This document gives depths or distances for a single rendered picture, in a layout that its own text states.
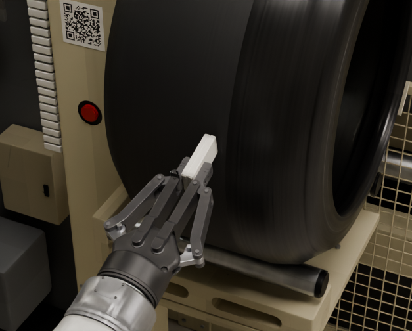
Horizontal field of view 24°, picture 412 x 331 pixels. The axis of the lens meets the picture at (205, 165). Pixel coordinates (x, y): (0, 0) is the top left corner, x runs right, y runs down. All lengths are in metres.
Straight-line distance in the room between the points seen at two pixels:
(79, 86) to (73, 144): 0.12
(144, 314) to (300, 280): 0.48
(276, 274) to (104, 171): 0.35
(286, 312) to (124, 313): 0.51
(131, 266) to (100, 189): 0.62
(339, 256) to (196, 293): 0.28
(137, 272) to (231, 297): 0.49
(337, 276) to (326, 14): 0.60
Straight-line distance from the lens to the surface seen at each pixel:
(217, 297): 1.52
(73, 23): 1.49
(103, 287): 1.03
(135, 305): 1.02
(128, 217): 1.12
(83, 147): 1.62
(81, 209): 1.71
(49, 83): 1.60
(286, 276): 1.47
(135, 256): 1.05
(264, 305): 1.49
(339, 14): 1.17
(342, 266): 1.66
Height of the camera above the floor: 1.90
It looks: 36 degrees down
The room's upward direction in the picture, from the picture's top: straight up
